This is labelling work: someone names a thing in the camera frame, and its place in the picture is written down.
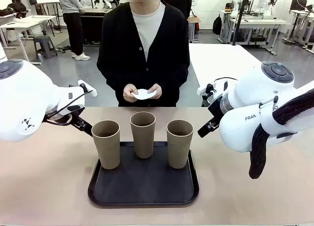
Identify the person in grey sweater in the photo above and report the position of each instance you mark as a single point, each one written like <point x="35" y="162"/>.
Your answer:
<point x="71" y="5"/>

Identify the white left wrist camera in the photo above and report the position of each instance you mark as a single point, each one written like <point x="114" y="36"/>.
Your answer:
<point x="87" y="88"/>

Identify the tall beige plastic cup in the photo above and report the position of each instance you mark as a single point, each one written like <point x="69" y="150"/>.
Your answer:
<point x="142" y="140"/>
<point x="106" y="147"/>
<point x="179" y="147"/>

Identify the person in black cardigan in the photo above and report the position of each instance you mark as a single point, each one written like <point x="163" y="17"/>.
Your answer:
<point x="122" y="44"/>

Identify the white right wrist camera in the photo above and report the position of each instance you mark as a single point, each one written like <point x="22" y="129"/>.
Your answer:
<point x="216" y="86"/>

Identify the white desk with slatted top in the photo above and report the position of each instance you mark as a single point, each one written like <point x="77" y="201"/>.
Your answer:
<point x="27" y="20"/>

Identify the long white lab desk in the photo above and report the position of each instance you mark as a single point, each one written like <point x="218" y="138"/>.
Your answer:
<point x="260" y="22"/>

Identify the black stand pole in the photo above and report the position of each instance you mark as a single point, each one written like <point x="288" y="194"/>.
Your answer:
<point x="239" y="19"/>

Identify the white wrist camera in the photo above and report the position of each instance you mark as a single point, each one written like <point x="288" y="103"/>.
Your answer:
<point x="87" y="88"/>
<point x="216" y="86"/>

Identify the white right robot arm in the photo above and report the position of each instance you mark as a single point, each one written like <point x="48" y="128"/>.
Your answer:
<point x="247" y="127"/>

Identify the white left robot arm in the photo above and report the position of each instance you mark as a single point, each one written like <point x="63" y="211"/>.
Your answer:
<point x="27" y="93"/>

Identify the black bag on desk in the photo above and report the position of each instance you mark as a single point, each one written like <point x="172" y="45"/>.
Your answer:
<point x="17" y="8"/>

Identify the standing person in black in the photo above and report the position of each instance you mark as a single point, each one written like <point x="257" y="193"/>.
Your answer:
<point x="176" y="0"/>

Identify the person's left hand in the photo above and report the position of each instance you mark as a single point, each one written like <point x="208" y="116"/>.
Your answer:
<point x="157" y="91"/>

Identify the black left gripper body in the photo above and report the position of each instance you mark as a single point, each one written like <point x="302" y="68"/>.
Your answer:
<point x="73" y="108"/>

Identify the black monitor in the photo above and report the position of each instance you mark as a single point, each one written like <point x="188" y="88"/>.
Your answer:
<point x="298" y="4"/>

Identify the black rectangular serving tray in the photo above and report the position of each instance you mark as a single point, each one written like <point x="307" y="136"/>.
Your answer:
<point x="144" y="186"/>

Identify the grey plastic stool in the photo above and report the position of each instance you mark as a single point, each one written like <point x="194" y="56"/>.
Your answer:
<point x="44" y="45"/>

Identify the person's right forearm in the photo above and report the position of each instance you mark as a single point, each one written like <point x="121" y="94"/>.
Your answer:
<point x="110" y="76"/>

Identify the white scalloped paper coaster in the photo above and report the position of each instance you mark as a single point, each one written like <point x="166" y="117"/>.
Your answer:
<point x="143" y="94"/>

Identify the person's right hand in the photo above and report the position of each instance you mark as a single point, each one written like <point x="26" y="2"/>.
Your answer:
<point x="128" y="93"/>

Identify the black backpack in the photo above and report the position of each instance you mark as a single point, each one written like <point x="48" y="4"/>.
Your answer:
<point x="217" y="24"/>

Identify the person's left forearm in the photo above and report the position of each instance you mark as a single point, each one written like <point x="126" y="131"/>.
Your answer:
<point x="175" y="76"/>

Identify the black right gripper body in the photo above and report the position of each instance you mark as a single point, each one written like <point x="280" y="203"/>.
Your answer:
<point x="217" y="109"/>

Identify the large white table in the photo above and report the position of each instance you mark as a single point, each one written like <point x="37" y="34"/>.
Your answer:
<point x="220" y="64"/>

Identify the white height-adjustable desk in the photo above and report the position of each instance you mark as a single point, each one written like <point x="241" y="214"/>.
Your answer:
<point x="300" y="12"/>

